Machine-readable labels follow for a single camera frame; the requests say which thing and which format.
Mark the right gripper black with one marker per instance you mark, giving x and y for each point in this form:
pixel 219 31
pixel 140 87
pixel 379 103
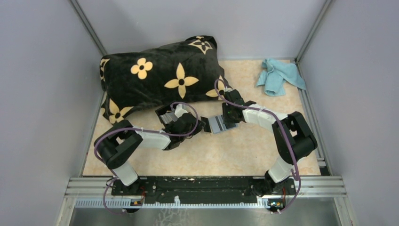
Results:
pixel 227 120

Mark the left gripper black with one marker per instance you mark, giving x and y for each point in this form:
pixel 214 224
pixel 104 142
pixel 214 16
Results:
pixel 201 126

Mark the light blue towel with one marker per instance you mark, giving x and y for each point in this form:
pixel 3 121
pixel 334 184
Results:
pixel 275 74

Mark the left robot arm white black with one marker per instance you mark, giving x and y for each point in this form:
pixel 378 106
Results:
pixel 116 145

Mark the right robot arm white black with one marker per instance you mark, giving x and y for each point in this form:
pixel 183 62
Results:
pixel 293 136

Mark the black card holder box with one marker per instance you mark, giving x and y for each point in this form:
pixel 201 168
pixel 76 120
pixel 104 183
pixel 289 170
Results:
pixel 166 115

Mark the black pillow with cream flowers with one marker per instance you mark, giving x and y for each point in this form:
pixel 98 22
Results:
pixel 186 71

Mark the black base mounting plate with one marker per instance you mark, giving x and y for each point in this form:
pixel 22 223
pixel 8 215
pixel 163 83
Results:
pixel 201 190

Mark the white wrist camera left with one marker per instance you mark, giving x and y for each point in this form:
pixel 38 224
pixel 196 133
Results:
pixel 179 110

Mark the aluminium frame rail front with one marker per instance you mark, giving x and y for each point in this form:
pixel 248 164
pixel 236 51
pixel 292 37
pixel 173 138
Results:
pixel 96 192

